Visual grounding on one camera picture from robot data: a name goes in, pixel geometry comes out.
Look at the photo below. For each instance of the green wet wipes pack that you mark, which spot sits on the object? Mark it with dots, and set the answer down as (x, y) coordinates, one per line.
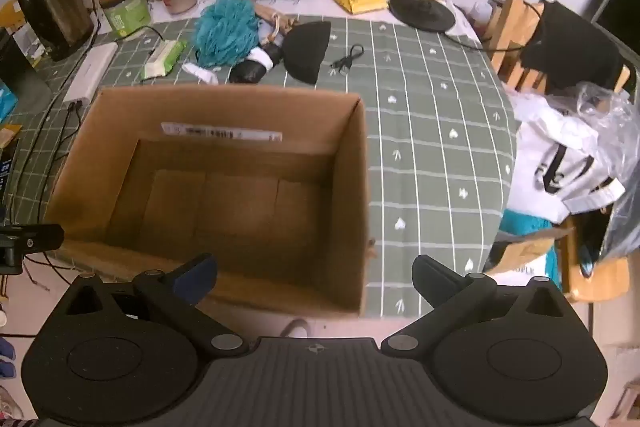
(162, 59)

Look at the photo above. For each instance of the black kettle base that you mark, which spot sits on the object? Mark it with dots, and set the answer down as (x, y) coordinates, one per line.
(420, 12)

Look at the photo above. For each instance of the red bottle white cap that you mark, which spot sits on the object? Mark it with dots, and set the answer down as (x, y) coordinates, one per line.
(481, 14)

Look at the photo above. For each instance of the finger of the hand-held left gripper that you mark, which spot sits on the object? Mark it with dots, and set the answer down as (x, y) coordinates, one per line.
(40, 237)

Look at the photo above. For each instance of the white tote bag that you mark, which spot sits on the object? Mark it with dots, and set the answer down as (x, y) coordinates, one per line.
(545, 147)

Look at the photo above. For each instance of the dark electric kettle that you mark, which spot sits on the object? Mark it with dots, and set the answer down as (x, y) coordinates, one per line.
(52, 7)

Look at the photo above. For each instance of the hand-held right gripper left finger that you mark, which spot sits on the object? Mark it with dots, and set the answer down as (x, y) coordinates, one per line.
(197, 278)

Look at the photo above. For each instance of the brown cardboard box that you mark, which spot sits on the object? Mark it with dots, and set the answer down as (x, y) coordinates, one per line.
(240, 217)

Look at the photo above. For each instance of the dark smoky tumbler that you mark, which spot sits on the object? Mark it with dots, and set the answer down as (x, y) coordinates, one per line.
(20, 72)

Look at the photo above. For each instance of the green label jar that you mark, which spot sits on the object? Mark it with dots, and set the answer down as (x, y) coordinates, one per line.
(125, 14)

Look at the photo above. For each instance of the slatted wooden chair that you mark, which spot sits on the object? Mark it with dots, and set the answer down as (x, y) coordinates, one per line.
(505, 37)

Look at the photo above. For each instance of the black sock white band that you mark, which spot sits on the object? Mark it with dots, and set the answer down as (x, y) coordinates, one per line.
(250, 69)

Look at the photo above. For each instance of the light blue plastic bag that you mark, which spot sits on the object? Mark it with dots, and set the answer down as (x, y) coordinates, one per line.
(6, 102)

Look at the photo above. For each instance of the white script table cover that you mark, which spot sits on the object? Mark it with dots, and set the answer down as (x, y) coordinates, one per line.
(310, 7)

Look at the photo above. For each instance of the clear plastic bag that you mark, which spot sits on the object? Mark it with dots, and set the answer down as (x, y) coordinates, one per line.
(620, 147)

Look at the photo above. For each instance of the green grid tablecloth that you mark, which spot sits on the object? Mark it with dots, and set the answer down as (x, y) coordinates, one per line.
(430, 117)

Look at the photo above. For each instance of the yellow sachet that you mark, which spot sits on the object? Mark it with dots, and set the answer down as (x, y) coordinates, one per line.
(9, 136)

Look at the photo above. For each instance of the white power bank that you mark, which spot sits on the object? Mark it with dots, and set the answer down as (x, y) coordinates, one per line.
(90, 72)

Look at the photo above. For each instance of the teal bath loofah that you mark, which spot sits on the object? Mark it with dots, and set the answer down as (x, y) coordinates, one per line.
(225, 27)

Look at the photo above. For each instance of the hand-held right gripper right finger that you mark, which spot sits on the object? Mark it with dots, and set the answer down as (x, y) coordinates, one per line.
(430, 279)

